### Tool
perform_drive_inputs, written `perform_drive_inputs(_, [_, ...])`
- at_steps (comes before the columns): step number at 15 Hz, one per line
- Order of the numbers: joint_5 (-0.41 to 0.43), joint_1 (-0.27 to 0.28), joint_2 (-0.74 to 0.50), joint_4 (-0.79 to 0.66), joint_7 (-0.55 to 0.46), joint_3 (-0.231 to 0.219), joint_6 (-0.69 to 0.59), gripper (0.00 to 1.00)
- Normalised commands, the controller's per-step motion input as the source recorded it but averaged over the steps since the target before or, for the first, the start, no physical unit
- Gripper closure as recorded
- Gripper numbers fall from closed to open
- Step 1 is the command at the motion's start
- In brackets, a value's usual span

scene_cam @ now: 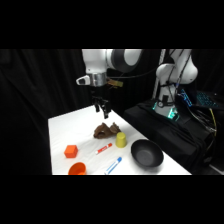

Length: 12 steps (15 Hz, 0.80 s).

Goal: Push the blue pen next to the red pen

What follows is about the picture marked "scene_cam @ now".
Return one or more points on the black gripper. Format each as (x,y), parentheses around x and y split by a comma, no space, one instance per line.
(99,95)

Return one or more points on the blue pen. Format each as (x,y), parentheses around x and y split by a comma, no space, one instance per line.
(113,165)

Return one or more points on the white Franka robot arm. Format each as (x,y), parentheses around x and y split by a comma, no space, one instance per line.
(126,60)

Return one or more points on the red pen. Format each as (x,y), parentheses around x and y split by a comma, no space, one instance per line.
(104,148)

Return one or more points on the brown plush toy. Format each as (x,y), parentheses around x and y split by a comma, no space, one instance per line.
(105,130)

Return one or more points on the yellow cup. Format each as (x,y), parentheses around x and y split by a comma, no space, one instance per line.
(121,140)

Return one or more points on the orange cube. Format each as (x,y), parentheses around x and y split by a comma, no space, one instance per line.
(71,151)

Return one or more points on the black bowl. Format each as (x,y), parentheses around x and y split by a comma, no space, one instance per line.
(147,154)

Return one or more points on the orange bowl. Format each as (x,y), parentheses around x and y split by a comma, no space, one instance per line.
(77,168)

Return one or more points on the black curtain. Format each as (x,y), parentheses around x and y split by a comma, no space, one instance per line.
(36,100)

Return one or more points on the black robot stand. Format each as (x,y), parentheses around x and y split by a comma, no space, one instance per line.
(166,133)

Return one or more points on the blue backlit keyboard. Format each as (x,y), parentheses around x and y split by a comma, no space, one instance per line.
(206,99)

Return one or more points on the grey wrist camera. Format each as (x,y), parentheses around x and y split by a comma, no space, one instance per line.
(83,80)

